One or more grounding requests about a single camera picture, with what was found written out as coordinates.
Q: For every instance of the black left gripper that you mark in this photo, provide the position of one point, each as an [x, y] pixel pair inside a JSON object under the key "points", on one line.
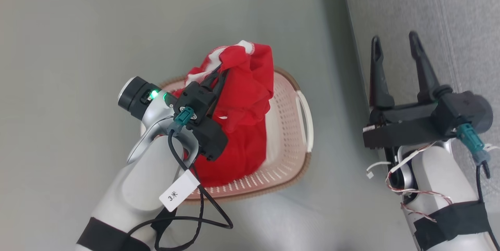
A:
{"points": [[211, 139]]}

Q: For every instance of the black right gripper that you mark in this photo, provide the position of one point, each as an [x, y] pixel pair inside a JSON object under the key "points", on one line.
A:
{"points": [[402, 128]]}

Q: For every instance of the red clothing with white trim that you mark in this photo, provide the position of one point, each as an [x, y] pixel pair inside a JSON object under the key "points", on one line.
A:
{"points": [[244, 102]]}

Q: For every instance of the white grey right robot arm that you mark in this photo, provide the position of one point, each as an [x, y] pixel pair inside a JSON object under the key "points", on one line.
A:
{"points": [[437, 180]]}

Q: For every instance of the cream perforated laundry basket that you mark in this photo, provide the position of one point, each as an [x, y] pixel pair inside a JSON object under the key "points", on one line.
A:
{"points": [[287, 133]]}

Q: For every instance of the grey fabric sofa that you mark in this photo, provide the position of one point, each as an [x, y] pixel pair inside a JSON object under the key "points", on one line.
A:
{"points": [[449, 16]]}

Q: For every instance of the black tape band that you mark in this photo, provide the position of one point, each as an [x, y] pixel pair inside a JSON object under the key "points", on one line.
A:
{"points": [[105, 235], [453, 221]]}

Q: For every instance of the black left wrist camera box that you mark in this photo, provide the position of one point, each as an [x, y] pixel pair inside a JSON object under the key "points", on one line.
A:
{"points": [[197, 100]]}

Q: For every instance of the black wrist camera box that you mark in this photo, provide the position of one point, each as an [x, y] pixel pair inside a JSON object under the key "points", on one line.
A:
{"points": [[466, 110], [197, 100]]}

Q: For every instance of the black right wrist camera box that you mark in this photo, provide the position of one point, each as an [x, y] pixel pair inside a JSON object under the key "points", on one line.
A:
{"points": [[466, 110]]}

